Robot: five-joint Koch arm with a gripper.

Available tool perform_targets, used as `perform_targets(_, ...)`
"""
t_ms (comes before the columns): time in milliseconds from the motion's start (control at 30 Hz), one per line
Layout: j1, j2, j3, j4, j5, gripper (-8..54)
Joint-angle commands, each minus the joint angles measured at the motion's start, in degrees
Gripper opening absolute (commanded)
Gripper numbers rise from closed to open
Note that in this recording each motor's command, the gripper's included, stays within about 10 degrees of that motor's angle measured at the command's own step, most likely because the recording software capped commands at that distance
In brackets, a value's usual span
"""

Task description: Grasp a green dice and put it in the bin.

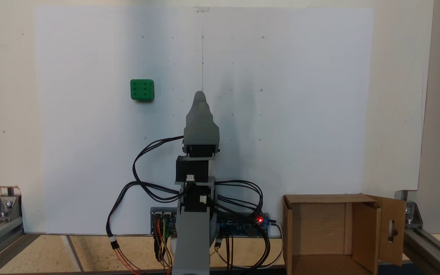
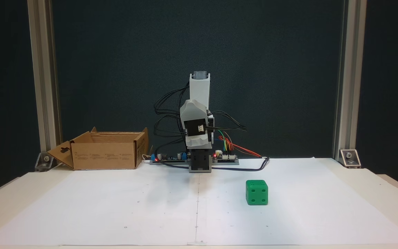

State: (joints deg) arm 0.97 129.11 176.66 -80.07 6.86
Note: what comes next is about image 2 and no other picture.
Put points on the aluminium frame post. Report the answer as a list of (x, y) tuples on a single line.
[(349, 69), (43, 69)]

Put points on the blue circuit board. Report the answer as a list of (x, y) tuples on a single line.
[(171, 157)]

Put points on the black circuit board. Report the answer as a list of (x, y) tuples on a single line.
[(228, 158)]

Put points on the white paper sheet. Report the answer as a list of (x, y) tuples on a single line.
[(116, 207)]

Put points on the brown cardboard box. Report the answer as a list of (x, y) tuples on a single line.
[(105, 157)]

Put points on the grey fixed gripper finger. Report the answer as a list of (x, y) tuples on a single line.
[(198, 141)]

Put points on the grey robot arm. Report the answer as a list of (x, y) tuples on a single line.
[(199, 90)]

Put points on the green dice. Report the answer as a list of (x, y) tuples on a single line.
[(257, 193)]

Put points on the metal corner bracket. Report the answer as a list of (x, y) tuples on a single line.
[(44, 161), (350, 158)]

